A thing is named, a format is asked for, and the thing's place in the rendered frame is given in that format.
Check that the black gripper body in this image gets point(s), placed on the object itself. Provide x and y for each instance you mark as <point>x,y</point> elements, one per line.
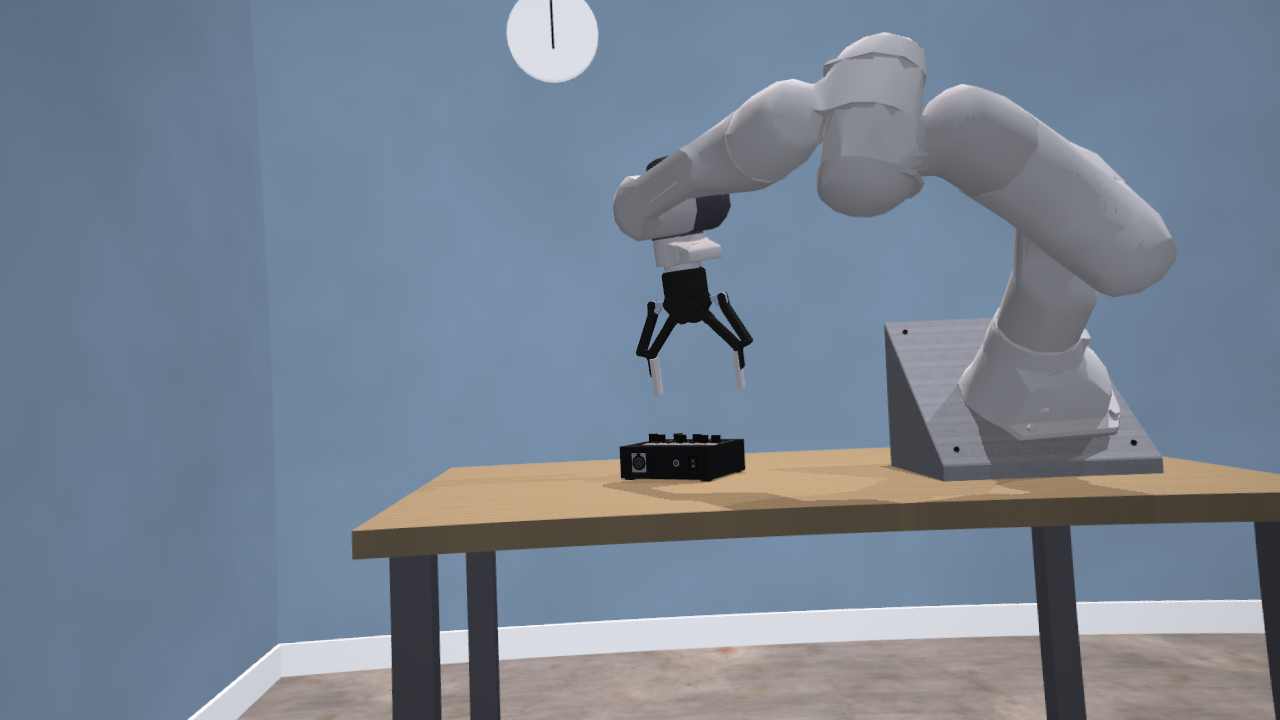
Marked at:
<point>678,287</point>

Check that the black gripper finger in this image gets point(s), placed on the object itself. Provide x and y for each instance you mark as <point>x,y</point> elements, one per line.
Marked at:
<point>721,300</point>
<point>653,309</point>

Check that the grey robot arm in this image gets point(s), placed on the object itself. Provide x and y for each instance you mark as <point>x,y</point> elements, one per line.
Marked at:
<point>1066,210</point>

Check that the black lighting desk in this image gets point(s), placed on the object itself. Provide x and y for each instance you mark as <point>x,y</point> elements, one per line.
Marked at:
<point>680,458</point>

